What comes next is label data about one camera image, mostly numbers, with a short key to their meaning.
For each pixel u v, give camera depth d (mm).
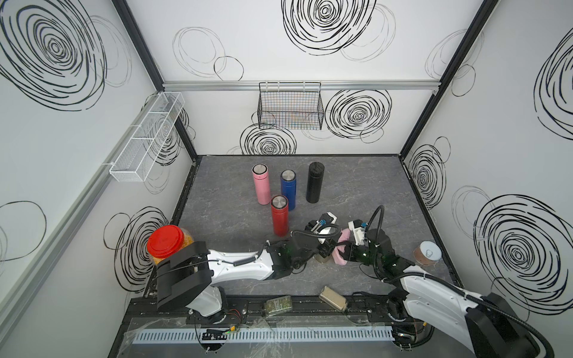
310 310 754
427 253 808
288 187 873
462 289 488
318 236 512
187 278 420
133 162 887
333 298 740
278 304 720
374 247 642
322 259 847
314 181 905
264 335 770
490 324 418
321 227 619
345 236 827
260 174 856
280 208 756
